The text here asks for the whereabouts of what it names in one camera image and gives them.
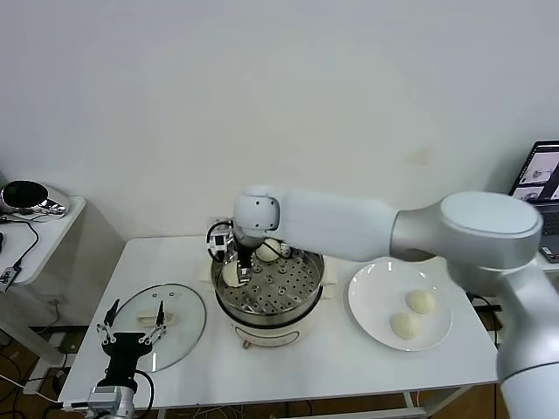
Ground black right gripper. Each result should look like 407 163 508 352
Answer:
233 237 259 285

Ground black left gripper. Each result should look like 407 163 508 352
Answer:
96 299 169 381

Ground white steamed baozi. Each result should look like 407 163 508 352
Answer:
389 312 421 340
221 261 241 289
255 238 280 264
404 290 436 314

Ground glass lid cream handle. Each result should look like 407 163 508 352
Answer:
107 283 208 374

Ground perforated steel steamer basket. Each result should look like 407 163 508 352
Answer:
211 235 327 322

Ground cream electric cooker pot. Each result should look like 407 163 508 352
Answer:
198 259 340 350

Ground white side table black feet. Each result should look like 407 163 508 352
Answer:
0 196 88 394

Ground white round plate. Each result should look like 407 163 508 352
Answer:
348 256 453 353

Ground small black logo device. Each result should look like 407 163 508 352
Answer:
0 265 23 293

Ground shiny chrome helmet device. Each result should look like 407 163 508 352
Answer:
1 180 72 223

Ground white side table white legs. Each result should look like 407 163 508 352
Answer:
469 251 559 350

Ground grey open laptop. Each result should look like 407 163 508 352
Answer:
508 140 559 265

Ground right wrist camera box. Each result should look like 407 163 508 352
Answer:
205 220 232 263

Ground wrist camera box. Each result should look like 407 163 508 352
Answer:
88 386 119 411
205 220 232 263

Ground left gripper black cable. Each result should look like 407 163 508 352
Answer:
130 370 155 411

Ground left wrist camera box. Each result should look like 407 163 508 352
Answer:
88 386 119 411

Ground thin black desk cable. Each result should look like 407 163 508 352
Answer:
0 217 43 268

